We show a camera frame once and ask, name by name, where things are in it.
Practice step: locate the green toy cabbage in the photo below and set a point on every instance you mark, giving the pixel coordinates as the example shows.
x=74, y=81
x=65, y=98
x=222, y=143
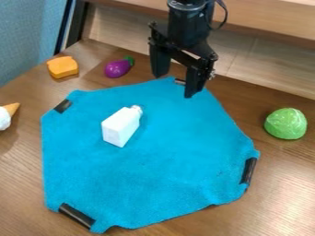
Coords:
x=286, y=123

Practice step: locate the orange toy bread slice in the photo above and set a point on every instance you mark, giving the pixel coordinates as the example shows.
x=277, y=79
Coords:
x=62, y=67

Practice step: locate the purple toy eggplant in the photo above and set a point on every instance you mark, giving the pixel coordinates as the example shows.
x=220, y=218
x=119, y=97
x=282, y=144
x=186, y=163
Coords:
x=118, y=68

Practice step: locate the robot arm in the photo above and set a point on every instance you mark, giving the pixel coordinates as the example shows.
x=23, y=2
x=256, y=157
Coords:
x=186, y=3

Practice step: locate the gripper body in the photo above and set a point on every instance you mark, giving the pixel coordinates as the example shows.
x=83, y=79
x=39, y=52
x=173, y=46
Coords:
x=185, y=33

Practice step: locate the blue cloth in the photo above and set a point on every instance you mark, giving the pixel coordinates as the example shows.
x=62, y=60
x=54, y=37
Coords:
x=143, y=156

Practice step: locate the white toy bottle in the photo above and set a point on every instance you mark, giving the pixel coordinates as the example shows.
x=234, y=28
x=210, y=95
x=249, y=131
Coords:
x=122, y=125

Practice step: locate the toy ice cream cone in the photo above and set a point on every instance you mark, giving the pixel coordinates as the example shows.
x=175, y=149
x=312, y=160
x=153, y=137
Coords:
x=7, y=115

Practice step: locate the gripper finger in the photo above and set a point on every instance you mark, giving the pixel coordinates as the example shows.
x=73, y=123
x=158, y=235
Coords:
x=158, y=63
x=195, y=80

